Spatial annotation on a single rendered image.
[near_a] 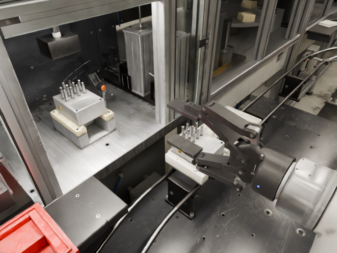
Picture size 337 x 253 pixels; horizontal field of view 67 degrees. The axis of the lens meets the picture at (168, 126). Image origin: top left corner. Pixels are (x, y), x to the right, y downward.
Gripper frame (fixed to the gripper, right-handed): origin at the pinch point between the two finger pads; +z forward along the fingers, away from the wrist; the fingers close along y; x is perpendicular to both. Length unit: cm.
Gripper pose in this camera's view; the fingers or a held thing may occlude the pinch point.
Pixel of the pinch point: (181, 126)
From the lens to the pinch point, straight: 49.5
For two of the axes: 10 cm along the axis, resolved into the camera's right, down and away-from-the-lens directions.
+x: -6.6, 4.6, -5.9
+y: 0.0, -7.9, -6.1
